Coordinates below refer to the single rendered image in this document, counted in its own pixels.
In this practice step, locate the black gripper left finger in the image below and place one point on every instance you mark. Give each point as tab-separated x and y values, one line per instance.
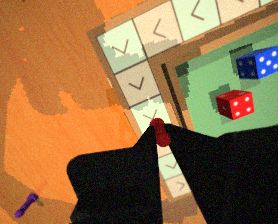
118	168

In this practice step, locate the red die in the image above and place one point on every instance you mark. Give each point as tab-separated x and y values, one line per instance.
235	104

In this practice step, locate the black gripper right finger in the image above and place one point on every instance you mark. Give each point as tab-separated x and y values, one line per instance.
209	164

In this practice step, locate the blue die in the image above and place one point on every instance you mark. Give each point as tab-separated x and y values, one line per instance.
259	63

